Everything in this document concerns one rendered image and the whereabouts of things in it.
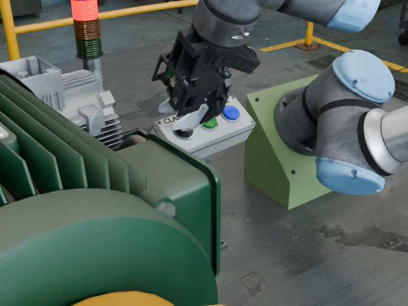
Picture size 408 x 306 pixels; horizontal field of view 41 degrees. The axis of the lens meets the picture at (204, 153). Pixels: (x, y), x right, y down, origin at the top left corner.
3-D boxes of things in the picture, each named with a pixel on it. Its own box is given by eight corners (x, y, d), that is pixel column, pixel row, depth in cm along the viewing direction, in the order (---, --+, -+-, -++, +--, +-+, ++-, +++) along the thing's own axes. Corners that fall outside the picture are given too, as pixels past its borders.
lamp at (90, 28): (82, 41, 127) (80, 22, 125) (70, 36, 131) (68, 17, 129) (105, 36, 130) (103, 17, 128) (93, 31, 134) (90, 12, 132)
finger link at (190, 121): (156, 137, 85) (173, 98, 78) (187, 126, 88) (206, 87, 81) (167, 152, 83) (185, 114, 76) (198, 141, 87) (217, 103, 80)
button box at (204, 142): (169, 172, 89) (178, 153, 85) (146, 139, 91) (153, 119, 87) (246, 141, 98) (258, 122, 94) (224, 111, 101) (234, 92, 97)
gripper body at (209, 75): (149, 81, 78) (171, 16, 69) (196, 68, 83) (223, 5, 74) (178, 121, 75) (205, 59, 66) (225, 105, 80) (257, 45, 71)
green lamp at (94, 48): (84, 60, 129) (82, 41, 127) (73, 54, 133) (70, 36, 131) (107, 54, 132) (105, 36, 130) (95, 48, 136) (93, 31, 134)
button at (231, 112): (226, 126, 93) (230, 119, 92) (216, 113, 94) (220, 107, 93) (239, 121, 95) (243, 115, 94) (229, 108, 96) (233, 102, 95)
